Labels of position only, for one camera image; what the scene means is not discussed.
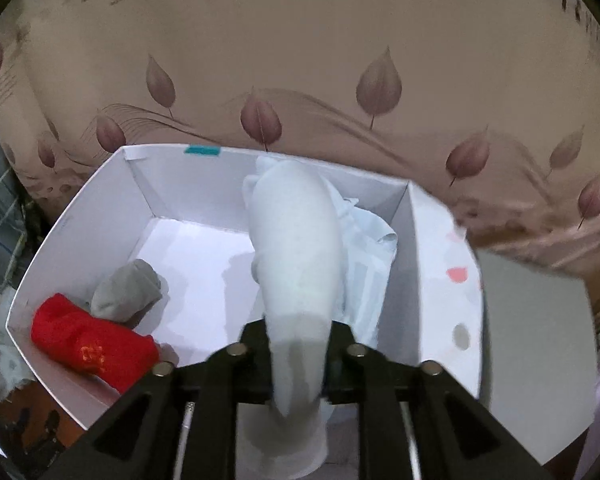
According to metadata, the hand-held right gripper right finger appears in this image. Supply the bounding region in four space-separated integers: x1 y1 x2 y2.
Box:
322 321 556 480

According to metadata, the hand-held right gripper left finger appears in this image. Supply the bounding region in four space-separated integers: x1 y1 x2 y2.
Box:
72 321 276 480

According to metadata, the pale floral underwear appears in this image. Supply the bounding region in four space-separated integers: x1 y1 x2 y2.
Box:
325 172 400 348

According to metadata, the white underwear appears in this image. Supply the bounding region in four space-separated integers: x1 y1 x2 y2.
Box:
242 155 348 478

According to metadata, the grey green underwear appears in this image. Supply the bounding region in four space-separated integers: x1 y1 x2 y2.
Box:
90 259 163 323

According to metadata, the white shoe box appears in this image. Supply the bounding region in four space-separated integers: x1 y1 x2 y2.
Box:
6 144 423 433

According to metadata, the red underwear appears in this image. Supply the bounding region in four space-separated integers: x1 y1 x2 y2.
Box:
31 292 161 395

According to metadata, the white dotted cover sheet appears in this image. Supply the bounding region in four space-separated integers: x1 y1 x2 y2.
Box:
230 185 483 480

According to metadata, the grey plaid cloth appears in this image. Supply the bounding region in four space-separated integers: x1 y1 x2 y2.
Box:
0 105 46 291

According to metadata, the beige leaf printed cloth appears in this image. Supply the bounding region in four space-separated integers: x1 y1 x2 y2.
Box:
0 0 600 321

